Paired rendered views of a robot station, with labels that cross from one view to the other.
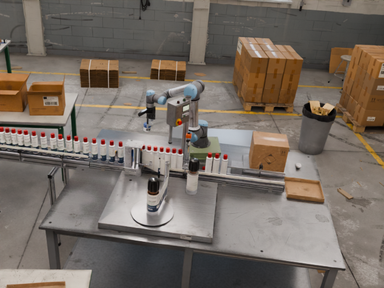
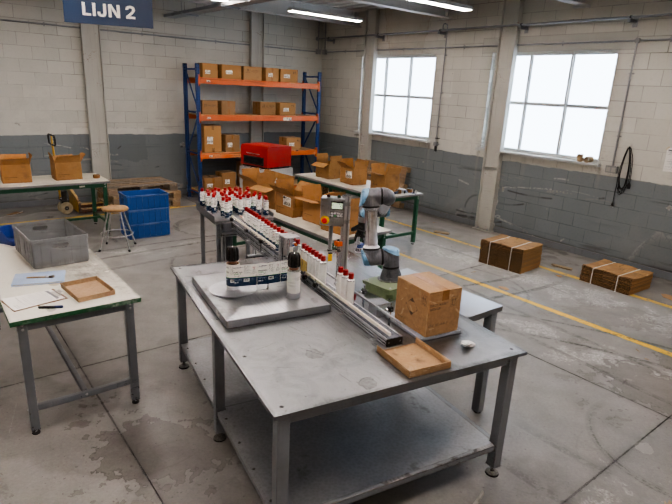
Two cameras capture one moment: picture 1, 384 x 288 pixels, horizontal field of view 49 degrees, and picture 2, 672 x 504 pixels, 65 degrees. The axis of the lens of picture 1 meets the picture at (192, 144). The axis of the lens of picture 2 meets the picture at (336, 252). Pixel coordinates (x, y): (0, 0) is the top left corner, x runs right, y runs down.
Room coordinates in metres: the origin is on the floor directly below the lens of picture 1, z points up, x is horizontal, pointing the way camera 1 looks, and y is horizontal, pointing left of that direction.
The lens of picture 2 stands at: (1.23, -2.84, 2.16)
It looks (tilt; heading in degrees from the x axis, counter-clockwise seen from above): 17 degrees down; 57
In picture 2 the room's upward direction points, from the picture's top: 3 degrees clockwise
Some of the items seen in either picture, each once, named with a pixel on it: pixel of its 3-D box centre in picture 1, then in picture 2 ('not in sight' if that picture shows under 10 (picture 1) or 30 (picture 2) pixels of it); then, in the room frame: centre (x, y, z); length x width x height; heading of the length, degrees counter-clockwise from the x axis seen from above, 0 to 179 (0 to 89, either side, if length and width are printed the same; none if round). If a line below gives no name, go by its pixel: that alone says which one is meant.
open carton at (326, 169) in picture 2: not in sight; (328, 165); (5.78, 4.61, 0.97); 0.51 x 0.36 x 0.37; 9
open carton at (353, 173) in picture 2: not in sight; (352, 171); (5.82, 3.99, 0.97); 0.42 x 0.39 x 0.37; 4
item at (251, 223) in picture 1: (199, 185); (321, 304); (2.90, -0.09, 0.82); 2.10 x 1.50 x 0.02; 86
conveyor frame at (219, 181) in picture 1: (186, 174); (326, 290); (3.01, 0.03, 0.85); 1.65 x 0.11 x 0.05; 86
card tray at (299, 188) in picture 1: (303, 188); (412, 356); (2.94, -0.97, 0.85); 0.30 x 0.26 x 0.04; 86
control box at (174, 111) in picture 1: (178, 112); (333, 211); (3.10, 0.13, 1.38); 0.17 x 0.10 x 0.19; 141
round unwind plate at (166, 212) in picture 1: (152, 212); (232, 289); (2.42, 0.24, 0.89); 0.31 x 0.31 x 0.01
